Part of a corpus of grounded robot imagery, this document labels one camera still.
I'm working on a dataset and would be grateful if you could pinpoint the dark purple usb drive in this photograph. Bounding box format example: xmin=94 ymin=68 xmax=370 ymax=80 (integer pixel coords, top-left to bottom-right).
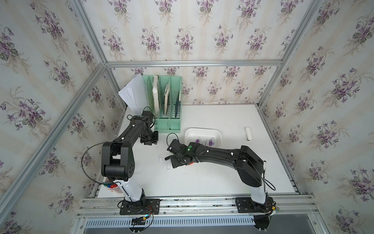
xmin=208 ymin=138 xmax=215 ymax=146

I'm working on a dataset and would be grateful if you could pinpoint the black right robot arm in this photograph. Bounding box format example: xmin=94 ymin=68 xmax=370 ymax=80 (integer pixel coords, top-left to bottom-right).
xmin=165 ymin=139 xmax=268 ymax=205

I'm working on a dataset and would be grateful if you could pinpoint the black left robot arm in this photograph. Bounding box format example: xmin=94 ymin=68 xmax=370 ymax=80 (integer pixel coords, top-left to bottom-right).
xmin=101 ymin=110 xmax=158 ymax=207

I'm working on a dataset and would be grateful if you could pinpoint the white storage box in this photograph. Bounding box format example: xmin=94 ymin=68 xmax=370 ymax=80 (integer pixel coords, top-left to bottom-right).
xmin=184 ymin=128 xmax=222 ymax=148

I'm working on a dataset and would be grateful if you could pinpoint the white paper stack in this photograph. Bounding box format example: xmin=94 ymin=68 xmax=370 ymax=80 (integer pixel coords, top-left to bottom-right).
xmin=118 ymin=74 xmax=148 ymax=115

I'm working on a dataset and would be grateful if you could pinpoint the green desk file organizer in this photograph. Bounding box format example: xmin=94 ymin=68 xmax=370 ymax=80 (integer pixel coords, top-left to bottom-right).
xmin=142 ymin=75 xmax=182 ymax=134

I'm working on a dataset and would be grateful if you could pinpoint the beige notebook in organizer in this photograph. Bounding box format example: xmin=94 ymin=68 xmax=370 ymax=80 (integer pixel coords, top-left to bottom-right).
xmin=164 ymin=82 xmax=170 ymax=116

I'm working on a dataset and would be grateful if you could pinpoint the white book in organizer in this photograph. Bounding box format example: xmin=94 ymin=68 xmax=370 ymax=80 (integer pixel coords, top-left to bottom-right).
xmin=152 ymin=75 xmax=160 ymax=117

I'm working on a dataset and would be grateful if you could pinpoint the pink pen cup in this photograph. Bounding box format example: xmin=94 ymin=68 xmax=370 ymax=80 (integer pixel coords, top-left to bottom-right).
xmin=103 ymin=183 xmax=123 ymax=194

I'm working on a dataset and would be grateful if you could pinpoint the white eraser stick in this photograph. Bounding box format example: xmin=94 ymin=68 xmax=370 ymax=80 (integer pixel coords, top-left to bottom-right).
xmin=244 ymin=127 xmax=253 ymax=141

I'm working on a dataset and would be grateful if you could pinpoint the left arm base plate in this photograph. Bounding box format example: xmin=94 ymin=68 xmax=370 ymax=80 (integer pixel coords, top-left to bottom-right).
xmin=117 ymin=199 xmax=161 ymax=215

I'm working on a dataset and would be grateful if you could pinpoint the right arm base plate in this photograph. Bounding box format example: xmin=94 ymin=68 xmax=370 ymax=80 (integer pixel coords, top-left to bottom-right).
xmin=235 ymin=195 xmax=276 ymax=214

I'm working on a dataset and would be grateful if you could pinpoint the aluminium frame rail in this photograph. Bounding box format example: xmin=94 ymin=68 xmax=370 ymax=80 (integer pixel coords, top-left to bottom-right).
xmin=106 ymin=59 xmax=283 ymax=68

